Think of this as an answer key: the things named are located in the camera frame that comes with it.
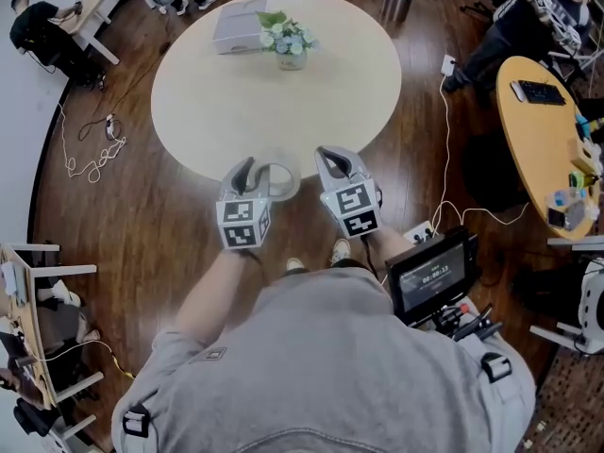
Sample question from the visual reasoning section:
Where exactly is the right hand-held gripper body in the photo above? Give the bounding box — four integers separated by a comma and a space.
319, 173, 384, 241

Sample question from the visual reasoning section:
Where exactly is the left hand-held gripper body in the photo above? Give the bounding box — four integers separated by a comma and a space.
215, 176, 274, 253

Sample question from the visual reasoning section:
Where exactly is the person's right forearm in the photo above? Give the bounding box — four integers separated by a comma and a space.
371, 224, 412, 274

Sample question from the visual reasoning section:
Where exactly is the person's left forearm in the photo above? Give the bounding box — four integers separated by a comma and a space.
173, 247, 260, 344

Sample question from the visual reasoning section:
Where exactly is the person's right shoe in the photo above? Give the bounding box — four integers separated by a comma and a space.
329, 238, 353, 267

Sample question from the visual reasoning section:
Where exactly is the round beige table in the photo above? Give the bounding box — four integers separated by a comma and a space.
150, 0, 404, 184

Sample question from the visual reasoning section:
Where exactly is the white power strip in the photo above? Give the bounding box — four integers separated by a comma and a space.
404, 220, 436, 247

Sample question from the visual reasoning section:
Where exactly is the black chest monitor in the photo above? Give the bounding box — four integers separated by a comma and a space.
385, 226, 479, 327

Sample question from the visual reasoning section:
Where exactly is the white pot with blue flowers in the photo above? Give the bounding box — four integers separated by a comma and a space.
256, 9, 320, 72

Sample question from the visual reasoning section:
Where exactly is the grey tissue box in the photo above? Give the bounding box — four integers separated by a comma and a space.
211, 0, 270, 57

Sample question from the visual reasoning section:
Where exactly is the round metal trash can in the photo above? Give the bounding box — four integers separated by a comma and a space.
380, 0, 414, 24

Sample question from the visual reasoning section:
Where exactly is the person's grey shirt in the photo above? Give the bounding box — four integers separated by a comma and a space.
110, 266, 537, 453

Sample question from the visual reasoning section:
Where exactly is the round orange table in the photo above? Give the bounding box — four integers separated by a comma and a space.
495, 55, 604, 242

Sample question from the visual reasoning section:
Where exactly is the black keyboard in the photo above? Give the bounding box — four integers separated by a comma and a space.
516, 78, 566, 107

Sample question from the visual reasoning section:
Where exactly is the clear plastic bag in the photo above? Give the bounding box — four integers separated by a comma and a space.
563, 200, 588, 231

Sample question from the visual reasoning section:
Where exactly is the small cardboard box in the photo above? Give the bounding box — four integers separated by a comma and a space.
566, 138, 603, 176

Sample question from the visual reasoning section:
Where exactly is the wooden desk with white legs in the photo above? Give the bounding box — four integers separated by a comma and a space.
0, 242, 106, 411

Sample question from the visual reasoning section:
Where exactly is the white round machine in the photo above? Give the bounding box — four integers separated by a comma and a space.
528, 252, 604, 357

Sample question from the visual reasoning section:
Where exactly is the long white cable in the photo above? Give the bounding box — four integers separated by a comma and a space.
427, 74, 530, 235

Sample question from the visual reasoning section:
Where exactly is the coiled white cable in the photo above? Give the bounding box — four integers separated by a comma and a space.
55, 103, 128, 184

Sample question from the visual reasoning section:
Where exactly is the black monitor mount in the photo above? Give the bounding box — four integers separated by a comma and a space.
423, 299, 504, 343

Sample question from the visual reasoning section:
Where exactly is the yellow black striped cable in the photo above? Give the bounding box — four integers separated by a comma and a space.
109, 353, 137, 379

